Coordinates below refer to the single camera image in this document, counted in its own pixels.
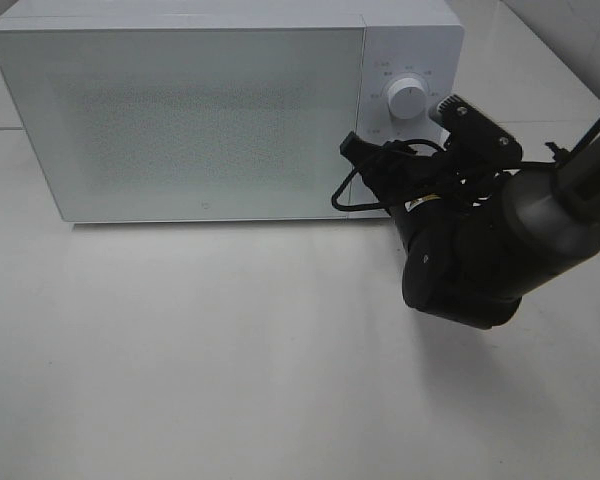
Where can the white microwave door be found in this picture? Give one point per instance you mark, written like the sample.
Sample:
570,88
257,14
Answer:
143,126

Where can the upper white power knob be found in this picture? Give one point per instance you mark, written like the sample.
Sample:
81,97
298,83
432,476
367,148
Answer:
406,97

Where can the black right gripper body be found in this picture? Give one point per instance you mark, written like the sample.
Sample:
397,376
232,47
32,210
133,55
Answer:
396,174

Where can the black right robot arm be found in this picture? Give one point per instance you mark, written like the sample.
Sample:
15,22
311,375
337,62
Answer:
480,225

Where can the white microwave oven body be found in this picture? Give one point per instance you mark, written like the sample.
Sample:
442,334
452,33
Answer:
423,38

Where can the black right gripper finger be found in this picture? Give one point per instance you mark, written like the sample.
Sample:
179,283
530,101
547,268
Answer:
354,148

